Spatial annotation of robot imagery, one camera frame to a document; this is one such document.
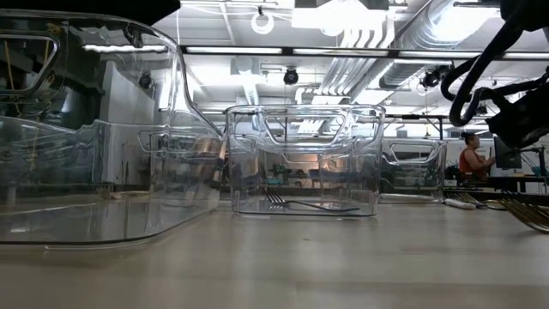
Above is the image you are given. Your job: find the black ceiling camera cluster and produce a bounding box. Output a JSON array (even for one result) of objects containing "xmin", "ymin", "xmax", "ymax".
[{"xmin": 419, "ymin": 64, "xmax": 451, "ymax": 90}]

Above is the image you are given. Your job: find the teal handled fork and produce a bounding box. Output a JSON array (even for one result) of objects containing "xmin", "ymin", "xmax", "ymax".
[
  {"xmin": 262, "ymin": 187, "xmax": 362, "ymax": 214},
  {"xmin": 498, "ymin": 191, "xmax": 549, "ymax": 235}
]

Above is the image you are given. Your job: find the white handled silver fork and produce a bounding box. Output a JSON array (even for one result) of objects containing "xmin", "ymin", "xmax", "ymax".
[{"xmin": 444, "ymin": 197, "xmax": 478, "ymax": 211}]

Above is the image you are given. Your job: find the overhead light bar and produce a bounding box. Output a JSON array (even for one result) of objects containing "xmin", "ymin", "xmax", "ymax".
[{"xmin": 179, "ymin": 45, "xmax": 549, "ymax": 61}]

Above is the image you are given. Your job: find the silver ventilation duct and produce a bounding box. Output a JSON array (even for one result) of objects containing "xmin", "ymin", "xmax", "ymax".
[{"xmin": 349, "ymin": 0, "xmax": 501, "ymax": 102}]

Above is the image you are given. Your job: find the black hanging camera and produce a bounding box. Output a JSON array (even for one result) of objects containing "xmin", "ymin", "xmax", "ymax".
[
  {"xmin": 281, "ymin": 66, "xmax": 300, "ymax": 87},
  {"xmin": 137, "ymin": 71, "xmax": 154, "ymax": 91}
]

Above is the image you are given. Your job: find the black computer monitor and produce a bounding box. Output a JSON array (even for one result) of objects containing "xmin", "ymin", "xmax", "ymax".
[{"xmin": 492, "ymin": 137, "xmax": 523, "ymax": 170}]

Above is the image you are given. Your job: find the black background rig frame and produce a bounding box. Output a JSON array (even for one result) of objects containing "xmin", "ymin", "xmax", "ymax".
[{"xmin": 385, "ymin": 113, "xmax": 451, "ymax": 142}]

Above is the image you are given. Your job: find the clear plastic bin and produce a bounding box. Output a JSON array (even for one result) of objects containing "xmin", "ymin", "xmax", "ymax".
[
  {"xmin": 379, "ymin": 136, "xmax": 449, "ymax": 204},
  {"xmin": 136, "ymin": 127, "xmax": 228, "ymax": 207},
  {"xmin": 0, "ymin": 9, "xmax": 225, "ymax": 250},
  {"xmin": 225, "ymin": 104, "xmax": 387, "ymax": 217}
]

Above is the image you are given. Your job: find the white ceiling ring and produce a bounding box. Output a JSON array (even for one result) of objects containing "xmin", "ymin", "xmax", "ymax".
[{"xmin": 250, "ymin": 11, "xmax": 276, "ymax": 36}]

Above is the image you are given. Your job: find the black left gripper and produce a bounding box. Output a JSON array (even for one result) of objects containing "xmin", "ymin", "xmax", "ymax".
[{"xmin": 92, "ymin": 0, "xmax": 181, "ymax": 26}]

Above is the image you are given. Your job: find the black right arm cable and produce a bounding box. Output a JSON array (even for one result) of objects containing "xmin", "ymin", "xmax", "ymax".
[{"xmin": 440, "ymin": 19, "xmax": 549, "ymax": 129}]

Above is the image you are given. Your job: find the dark background desk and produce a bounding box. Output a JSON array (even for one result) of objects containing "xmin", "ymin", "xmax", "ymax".
[{"xmin": 445, "ymin": 174, "xmax": 549, "ymax": 193}]

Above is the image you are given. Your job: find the person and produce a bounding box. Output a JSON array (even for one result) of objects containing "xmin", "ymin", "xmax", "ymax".
[{"xmin": 458, "ymin": 130, "xmax": 497, "ymax": 180}]

